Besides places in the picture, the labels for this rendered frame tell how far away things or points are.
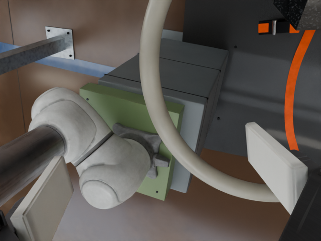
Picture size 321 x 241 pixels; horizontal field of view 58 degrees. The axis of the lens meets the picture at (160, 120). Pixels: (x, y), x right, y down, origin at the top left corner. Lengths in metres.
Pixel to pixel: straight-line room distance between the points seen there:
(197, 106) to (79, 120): 0.39
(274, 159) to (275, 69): 1.57
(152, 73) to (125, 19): 1.44
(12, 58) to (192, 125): 1.09
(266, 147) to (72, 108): 0.70
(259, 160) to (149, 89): 0.27
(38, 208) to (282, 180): 0.13
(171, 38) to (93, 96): 0.86
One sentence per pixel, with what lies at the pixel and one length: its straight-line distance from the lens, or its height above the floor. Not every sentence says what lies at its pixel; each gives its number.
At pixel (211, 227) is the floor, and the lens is 2.44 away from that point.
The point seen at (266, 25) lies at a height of 0.03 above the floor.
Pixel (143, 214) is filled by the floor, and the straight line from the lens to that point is 2.57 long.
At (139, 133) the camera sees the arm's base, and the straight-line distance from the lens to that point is 0.98.
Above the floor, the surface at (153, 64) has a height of 1.29.
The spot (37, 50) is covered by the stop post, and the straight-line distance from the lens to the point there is 1.89.
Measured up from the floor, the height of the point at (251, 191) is 1.27.
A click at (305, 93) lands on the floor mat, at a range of 1.80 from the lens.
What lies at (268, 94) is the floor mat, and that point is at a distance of 1.78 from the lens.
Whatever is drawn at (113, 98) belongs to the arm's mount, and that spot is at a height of 0.87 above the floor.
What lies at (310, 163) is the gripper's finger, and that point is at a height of 1.54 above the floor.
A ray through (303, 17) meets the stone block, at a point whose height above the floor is 0.65.
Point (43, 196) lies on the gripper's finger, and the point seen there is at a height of 1.58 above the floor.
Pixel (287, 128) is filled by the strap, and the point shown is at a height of 0.02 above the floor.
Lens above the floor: 1.68
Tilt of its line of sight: 58 degrees down
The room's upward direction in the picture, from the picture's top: 145 degrees counter-clockwise
